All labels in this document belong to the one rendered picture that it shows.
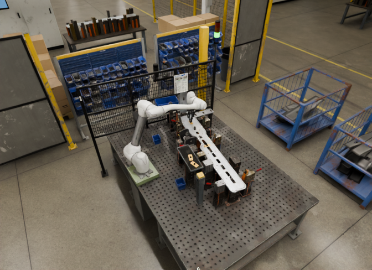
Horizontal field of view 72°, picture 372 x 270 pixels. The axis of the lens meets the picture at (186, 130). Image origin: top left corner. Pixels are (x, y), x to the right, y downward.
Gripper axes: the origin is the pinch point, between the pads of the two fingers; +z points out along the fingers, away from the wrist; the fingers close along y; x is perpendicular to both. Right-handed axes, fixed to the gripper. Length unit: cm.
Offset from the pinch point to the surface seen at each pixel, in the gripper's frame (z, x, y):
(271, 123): 91, 36, 182
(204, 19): -27, 293, 169
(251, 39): -2, 200, 235
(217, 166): 6, -81, -5
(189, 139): -12, -46, -23
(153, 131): 37, 41, -42
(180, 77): -33, 55, 9
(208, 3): -34, 389, 229
